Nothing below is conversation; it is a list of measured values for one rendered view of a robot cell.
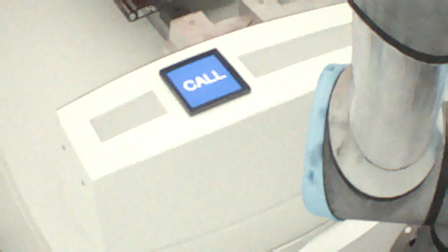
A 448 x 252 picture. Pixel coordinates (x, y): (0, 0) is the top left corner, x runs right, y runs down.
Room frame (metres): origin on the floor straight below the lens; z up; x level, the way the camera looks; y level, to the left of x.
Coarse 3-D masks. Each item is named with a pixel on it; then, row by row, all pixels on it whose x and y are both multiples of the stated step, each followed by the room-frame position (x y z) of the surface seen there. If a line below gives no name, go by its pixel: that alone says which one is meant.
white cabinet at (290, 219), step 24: (0, 168) 0.77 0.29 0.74; (0, 192) 0.82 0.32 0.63; (0, 216) 0.88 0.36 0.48; (24, 216) 0.69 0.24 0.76; (264, 216) 0.71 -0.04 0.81; (288, 216) 0.73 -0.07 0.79; (312, 216) 0.75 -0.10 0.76; (0, 240) 0.97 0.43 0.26; (24, 240) 0.74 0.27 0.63; (192, 240) 0.67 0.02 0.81; (216, 240) 0.68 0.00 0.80; (240, 240) 0.70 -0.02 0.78; (264, 240) 0.71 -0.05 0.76; (288, 240) 0.73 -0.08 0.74
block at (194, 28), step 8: (184, 16) 0.87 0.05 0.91; (192, 16) 0.87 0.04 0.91; (200, 16) 0.87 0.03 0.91; (176, 24) 0.86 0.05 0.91; (184, 24) 0.86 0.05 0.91; (192, 24) 0.86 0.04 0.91; (200, 24) 0.86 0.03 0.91; (208, 24) 0.86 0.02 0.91; (176, 32) 0.85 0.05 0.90; (184, 32) 0.84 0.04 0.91; (192, 32) 0.84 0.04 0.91; (200, 32) 0.85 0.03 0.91; (208, 32) 0.85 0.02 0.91; (216, 32) 0.85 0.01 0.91; (176, 40) 0.85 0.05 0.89; (184, 40) 0.84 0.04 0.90; (192, 40) 0.83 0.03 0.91; (200, 40) 0.83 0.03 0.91
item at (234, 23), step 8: (304, 0) 0.95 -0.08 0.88; (312, 0) 0.96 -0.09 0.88; (320, 0) 0.96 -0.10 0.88; (328, 0) 0.96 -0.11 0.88; (336, 0) 0.97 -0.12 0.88; (344, 0) 0.97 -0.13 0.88; (288, 8) 0.93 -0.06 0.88; (296, 8) 0.93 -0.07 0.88; (304, 8) 0.94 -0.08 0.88; (312, 8) 0.94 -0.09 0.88; (216, 24) 0.89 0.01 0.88; (224, 24) 0.89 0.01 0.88; (232, 24) 0.89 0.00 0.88; (240, 24) 0.89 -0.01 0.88; (224, 32) 0.88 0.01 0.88; (168, 40) 0.86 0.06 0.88; (168, 48) 0.85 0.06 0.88; (176, 48) 0.85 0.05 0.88
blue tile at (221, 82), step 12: (204, 60) 0.75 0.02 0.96; (216, 60) 0.75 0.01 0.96; (180, 72) 0.73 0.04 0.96; (192, 72) 0.73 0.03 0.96; (204, 72) 0.73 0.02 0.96; (216, 72) 0.73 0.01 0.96; (228, 72) 0.74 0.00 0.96; (180, 84) 0.72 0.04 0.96; (192, 84) 0.72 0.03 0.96; (204, 84) 0.72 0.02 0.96; (216, 84) 0.72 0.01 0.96; (228, 84) 0.72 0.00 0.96; (192, 96) 0.71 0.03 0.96; (204, 96) 0.71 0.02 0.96; (216, 96) 0.71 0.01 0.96
